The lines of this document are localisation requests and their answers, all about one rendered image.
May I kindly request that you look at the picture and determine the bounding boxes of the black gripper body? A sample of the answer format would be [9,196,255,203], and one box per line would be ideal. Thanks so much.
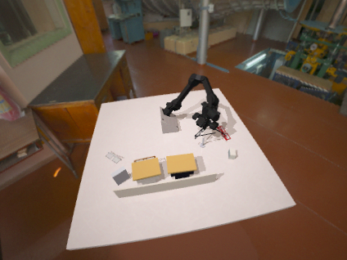
[192,112,219,130]

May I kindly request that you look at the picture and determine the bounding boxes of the tan flat block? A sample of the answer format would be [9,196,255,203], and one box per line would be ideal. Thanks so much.
[132,158,161,185]

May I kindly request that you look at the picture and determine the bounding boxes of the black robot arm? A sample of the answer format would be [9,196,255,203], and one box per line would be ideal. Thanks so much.
[162,74,220,128]

